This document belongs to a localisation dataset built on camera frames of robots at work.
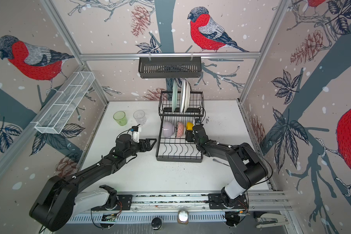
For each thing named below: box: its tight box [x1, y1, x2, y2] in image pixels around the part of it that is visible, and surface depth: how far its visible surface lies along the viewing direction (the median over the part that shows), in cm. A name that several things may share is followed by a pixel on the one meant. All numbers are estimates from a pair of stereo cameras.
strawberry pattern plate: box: [179, 78, 187, 114], surface depth 76 cm
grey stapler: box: [253, 210, 290, 229], surface depth 69 cm
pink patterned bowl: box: [176, 121, 185, 137], surface depth 92 cm
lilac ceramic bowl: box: [162, 120, 175, 138], surface depth 93 cm
